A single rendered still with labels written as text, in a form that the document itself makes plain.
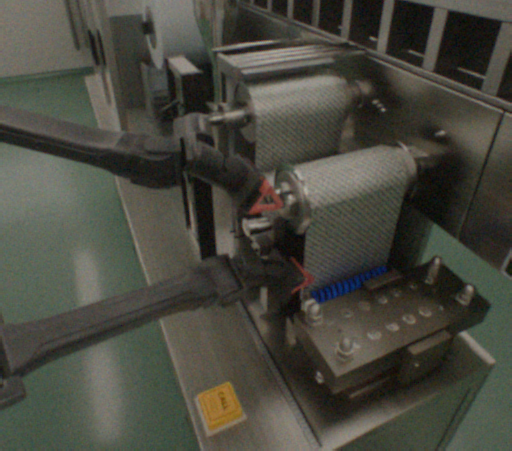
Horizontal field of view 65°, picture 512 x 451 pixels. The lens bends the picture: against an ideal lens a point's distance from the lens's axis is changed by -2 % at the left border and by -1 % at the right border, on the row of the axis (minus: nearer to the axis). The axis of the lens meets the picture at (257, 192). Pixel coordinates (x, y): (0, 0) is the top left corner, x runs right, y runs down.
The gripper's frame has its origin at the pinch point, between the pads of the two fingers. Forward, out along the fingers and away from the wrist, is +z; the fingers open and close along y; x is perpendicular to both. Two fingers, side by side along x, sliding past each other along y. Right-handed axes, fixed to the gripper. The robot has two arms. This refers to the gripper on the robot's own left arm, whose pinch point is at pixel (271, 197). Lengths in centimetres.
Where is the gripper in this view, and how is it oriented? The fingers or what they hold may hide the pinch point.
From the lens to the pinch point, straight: 78.4
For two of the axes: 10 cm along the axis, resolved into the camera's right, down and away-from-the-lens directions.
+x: 5.9, -7.8, -2.1
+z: 7.0, 3.6, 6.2
